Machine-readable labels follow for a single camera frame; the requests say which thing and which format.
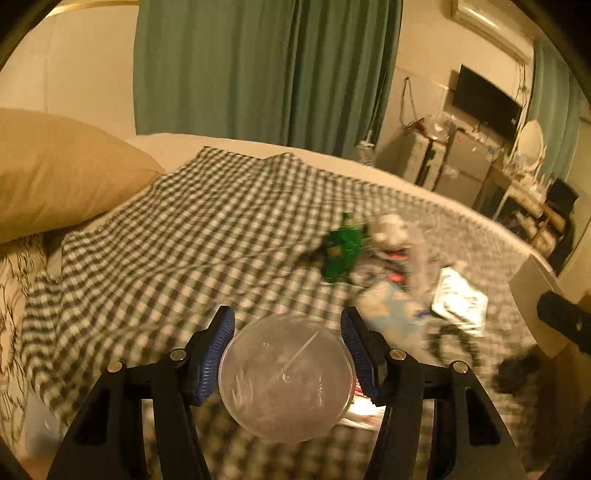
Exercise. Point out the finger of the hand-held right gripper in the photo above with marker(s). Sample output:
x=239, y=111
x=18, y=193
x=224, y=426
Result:
x=565, y=318

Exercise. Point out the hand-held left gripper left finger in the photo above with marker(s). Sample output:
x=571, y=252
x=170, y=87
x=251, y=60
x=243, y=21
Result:
x=214, y=355

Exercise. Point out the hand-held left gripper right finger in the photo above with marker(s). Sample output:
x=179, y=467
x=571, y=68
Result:
x=361, y=355

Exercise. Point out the cardboard box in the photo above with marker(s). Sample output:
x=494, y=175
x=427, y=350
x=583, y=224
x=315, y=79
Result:
x=531, y=295

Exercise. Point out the blue white packet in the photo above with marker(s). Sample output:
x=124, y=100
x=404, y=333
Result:
x=392, y=311

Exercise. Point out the clear plastic cup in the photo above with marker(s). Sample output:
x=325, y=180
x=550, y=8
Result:
x=286, y=378

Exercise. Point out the white cloth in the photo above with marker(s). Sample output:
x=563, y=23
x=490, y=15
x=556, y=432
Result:
x=390, y=230

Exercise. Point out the red white paper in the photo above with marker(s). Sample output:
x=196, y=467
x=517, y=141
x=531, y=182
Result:
x=362, y=413

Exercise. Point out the dark cloth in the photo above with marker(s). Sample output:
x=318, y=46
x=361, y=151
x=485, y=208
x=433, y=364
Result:
x=517, y=371

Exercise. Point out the red black packet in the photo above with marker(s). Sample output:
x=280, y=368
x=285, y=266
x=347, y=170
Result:
x=392, y=270

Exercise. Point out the green plastic bottle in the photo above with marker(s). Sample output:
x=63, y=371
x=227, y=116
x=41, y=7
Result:
x=344, y=251

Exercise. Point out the silver packet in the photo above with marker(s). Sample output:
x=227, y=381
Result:
x=461, y=300

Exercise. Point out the black garment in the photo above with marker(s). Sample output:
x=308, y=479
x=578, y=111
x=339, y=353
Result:
x=563, y=207

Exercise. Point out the checkered blanket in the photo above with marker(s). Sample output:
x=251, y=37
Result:
x=184, y=240

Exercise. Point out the white dressing table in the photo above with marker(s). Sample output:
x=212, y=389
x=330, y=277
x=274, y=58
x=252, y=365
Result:
x=526, y=194

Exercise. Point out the round white mirror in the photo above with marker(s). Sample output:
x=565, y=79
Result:
x=528, y=145

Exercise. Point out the small grey fridge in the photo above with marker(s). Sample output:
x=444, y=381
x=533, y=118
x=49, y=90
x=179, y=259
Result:
x=466, y=166

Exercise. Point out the large water bottle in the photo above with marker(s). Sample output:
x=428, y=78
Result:
x=364, y=152

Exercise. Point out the patterned bed sheet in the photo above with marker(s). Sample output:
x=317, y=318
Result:
x=14, y=323

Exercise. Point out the white suitcase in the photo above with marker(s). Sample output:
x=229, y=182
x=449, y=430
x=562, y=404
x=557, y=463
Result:
x=420, y=159

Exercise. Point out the narrow green curtain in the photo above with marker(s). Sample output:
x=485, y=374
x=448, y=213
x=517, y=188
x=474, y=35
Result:
x=554, y=101

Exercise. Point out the tan pillow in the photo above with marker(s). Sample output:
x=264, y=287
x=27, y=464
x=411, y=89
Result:
x=60, y=175

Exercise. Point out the wide green curtain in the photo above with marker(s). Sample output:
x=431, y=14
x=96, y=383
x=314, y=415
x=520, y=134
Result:
x=258, y=69

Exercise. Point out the white air conditioner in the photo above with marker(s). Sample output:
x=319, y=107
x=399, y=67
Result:
x=494, y=25

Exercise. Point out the wall television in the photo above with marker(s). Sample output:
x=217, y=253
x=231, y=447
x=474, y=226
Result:
x=485, y=101

